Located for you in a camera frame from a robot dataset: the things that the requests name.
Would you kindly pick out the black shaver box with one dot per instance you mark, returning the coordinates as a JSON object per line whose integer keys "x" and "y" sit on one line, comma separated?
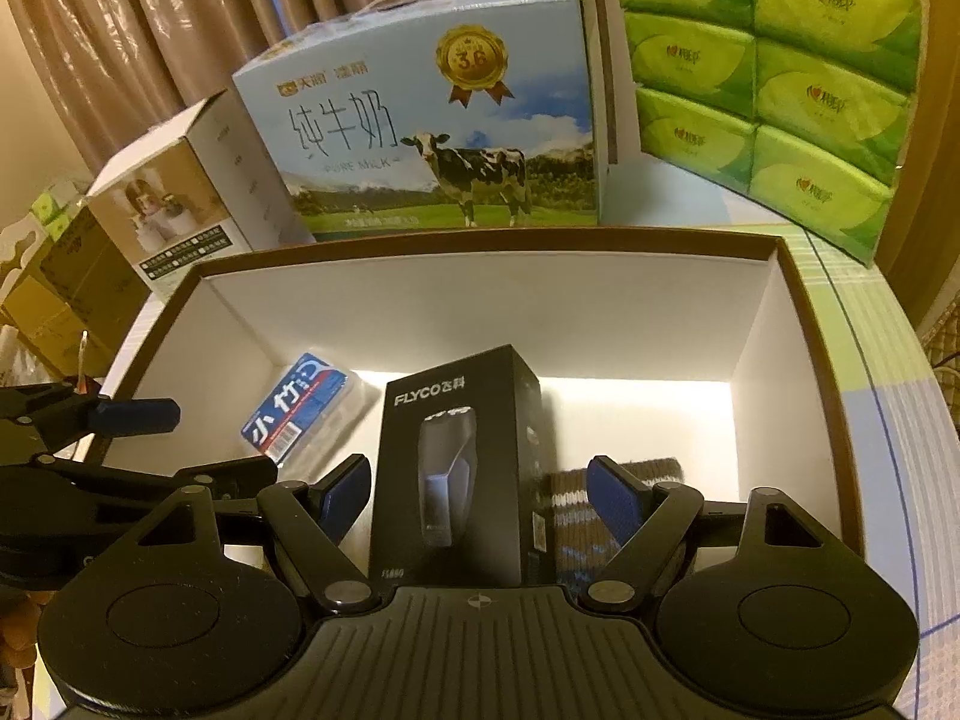
{"x": 450, "y": 465}

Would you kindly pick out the beige product box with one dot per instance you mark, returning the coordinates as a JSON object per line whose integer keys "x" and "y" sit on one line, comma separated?
{"x": 187, "y": 202}

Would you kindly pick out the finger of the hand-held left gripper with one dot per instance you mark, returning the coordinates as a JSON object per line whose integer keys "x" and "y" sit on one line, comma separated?
{"x": 135, "y": 415}
{"x": 210, "y": 474}

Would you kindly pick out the brown knitted sock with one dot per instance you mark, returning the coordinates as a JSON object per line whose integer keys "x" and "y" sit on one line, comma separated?
{"x": 570, "y": 517}

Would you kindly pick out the checked tablecloth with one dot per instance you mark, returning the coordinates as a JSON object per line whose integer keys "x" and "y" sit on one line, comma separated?
{"x": 900, "y": 465}

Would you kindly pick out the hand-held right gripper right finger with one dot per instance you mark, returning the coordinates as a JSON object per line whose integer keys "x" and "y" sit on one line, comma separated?
{"x": 611, "y": 495}

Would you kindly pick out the blue milk carton box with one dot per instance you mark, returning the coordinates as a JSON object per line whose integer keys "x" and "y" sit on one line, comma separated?
{"x": 375, "y": 127}

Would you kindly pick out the brown cardboard box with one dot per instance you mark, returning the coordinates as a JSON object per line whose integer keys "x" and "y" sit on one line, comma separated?
{"x": 82, "y": 270}

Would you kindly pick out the brown curtain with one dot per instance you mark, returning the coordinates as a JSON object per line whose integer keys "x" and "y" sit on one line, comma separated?
{"x": 150, "y": 30}

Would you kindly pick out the quilted chair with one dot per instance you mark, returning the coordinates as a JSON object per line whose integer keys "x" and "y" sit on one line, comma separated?
{"x": 946, "y": 345}

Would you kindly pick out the brown storage box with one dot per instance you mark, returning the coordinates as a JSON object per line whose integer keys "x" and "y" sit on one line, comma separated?
{"x": 487, "y": 300}

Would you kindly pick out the white carved panel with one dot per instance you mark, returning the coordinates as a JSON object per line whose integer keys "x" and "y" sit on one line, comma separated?
{"x": 19, "y": 247}

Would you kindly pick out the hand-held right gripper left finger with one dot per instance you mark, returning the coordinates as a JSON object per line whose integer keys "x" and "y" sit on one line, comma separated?
{"x": 349, "y": 487}

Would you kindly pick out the small green tissue pack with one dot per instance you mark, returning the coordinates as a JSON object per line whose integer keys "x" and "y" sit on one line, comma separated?
{"x": 52, "y": 206}

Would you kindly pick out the blue floss pick box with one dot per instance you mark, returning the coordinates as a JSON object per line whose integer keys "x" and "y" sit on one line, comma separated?
{"x": 300, "y": 405}

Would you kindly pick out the pack of green tissue packets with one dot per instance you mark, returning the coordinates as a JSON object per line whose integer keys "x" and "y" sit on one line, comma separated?
{"x": 750, "y": 90}

